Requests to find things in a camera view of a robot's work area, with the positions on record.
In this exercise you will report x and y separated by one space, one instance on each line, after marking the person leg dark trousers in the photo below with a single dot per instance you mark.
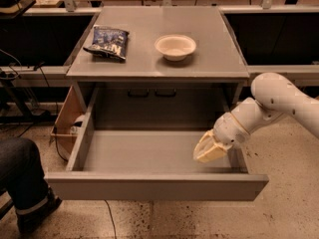
22 175

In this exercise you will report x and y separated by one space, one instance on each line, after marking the black leather shoe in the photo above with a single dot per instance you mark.
29 220

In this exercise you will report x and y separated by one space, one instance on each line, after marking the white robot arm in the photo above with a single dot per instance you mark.
272 96

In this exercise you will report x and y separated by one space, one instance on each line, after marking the white paper bowl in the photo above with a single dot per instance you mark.
175 47

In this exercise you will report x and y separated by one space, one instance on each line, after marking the blue chip bag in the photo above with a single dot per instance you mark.
109 43

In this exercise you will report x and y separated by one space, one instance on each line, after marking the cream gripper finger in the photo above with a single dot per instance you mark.
219 150
205 145

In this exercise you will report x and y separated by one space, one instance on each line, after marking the open cardboard box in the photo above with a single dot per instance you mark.
64 131

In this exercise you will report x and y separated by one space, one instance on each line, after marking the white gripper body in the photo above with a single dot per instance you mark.
228 130

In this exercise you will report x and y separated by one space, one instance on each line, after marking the grey drawer cabinet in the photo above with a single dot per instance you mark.
157 105

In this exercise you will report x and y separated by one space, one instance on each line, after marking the grey top drawer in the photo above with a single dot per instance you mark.
138 145

